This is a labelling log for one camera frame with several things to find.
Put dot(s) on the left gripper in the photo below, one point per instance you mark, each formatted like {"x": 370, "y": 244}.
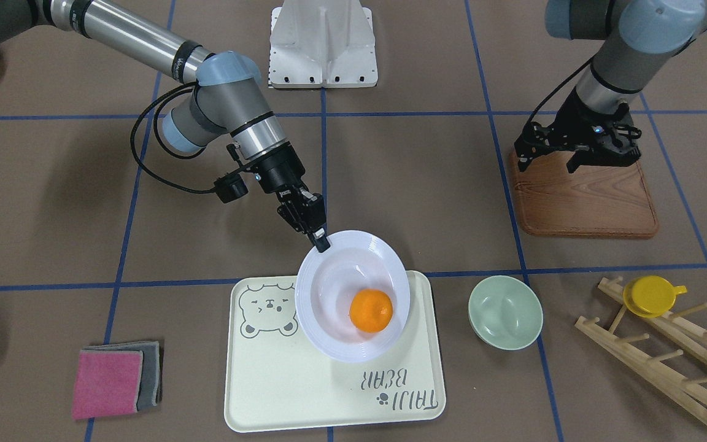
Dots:
{"x": 568, "y": 118}

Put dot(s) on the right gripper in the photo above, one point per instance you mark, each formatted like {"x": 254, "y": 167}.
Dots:
{"x": 278, "y": 170}

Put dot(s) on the white plate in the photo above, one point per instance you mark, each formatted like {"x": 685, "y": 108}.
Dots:
{"x": 327, "y": 284}

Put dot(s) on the orange fruit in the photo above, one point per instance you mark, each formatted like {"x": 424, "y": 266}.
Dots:
{"x": 371, "y": 310}

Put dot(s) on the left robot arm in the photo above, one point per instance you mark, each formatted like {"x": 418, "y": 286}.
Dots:
{"x": 638, "y": 38}

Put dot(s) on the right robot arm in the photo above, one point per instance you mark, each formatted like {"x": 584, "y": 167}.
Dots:
{"x": 223, "y": 97}

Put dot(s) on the brown wooden tray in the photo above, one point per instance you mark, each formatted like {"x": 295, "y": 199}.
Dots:
{"x": 593, "y": 202}

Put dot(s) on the cream bear tray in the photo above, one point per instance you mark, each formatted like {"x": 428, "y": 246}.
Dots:
{"x": 276, "y": 379}

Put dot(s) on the yellow mug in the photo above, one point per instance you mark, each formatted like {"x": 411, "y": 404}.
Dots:
{"x": 651, "y": 296}

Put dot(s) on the green bowl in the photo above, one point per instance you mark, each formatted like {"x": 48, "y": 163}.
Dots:
{"x": 505, "y": 313}

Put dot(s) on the pink and grey cloths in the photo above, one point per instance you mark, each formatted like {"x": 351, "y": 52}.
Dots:
{"x": 117, "y": 379}

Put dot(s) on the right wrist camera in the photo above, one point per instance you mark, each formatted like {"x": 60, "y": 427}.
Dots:
{"x": 230, "y": 187}

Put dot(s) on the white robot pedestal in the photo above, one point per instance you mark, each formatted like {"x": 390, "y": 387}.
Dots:
{"x": 322, "y": 44}

